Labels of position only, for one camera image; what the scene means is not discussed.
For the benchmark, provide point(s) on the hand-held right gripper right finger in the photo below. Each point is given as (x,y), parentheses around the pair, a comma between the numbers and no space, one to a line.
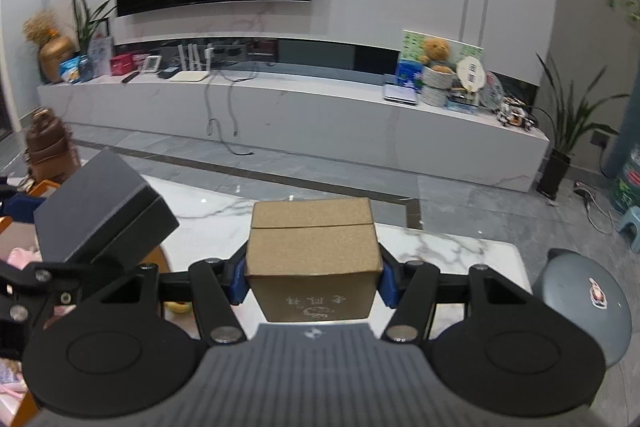
(387,284)

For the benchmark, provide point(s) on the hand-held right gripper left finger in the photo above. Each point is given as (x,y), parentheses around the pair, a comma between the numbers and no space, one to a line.
(239,281)

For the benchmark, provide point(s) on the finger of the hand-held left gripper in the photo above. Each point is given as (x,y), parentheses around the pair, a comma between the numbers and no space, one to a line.
(40,287)
(22,207)

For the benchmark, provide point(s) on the dark grey gift box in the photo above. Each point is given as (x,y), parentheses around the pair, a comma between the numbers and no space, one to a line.
(100,212)

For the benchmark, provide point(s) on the brown cardboard box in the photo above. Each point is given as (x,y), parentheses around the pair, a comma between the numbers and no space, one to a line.
(312,252)

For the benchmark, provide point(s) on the orange storage box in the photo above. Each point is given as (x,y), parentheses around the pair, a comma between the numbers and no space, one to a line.
(27,409)

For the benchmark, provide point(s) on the brown leather bag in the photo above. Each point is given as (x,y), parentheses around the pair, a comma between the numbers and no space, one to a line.
(50,147)

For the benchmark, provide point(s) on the yellow plastic item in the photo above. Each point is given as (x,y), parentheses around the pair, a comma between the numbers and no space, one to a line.
(177,307)

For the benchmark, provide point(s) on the blue snack bag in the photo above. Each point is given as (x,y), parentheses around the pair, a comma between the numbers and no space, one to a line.
(75,69)

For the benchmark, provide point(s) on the golden vase with dried flowers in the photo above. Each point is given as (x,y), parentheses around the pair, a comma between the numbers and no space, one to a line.
(55,54)

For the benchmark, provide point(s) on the black remote control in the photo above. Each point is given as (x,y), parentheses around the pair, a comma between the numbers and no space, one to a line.
(129,77)

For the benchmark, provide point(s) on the white marble TV cabinet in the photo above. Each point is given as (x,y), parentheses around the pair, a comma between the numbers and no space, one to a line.
(300,122)

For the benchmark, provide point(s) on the red box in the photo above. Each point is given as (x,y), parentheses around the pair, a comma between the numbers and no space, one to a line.
(122,64)

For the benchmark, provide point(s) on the silver laptop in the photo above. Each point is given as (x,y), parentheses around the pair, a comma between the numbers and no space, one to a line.
(399,94)

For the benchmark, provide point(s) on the small white display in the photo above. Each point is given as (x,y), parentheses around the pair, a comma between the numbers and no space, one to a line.
(151,63)

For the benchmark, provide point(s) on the green leafy plant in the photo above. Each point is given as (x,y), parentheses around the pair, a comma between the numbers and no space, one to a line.
(87,24)

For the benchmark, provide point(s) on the flat blue box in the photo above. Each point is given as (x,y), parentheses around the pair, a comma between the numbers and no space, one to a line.
(462,104)

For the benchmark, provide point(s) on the grey trash bin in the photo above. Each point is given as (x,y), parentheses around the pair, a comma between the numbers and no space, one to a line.
(585,302)

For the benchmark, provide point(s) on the striped bowl stack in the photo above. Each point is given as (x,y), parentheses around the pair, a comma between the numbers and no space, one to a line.
(439,84)

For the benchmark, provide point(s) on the flat beige box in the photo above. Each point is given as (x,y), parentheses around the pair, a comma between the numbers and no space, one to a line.
(189,76)

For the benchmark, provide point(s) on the upright blue box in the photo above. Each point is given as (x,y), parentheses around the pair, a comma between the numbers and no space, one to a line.
(409,74)

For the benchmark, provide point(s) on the black and white toy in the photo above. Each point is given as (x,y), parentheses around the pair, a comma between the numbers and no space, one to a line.
(517,116)

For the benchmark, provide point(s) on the white router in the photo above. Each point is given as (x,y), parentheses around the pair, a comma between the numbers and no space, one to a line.
(192,56)

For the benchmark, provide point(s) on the round white hand fan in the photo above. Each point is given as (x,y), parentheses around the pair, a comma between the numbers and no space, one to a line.
(471,73)

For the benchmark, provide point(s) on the potted plant in black pot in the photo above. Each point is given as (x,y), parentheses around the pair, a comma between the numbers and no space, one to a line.
(565,132)

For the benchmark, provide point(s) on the brown teddy bear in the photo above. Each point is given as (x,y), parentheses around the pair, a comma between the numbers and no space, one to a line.
(436,52)

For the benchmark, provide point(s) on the green printed board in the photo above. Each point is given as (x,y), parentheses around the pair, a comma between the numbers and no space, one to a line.
(415,44)

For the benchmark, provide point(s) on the blue plastic stool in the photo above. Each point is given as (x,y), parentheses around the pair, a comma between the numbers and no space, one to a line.
(631,227)

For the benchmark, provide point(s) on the large green label water jug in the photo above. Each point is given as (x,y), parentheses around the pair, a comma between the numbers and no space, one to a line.
(627,177)

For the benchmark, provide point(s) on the wall outlet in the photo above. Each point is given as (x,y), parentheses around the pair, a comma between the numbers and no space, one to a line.
(604,139)

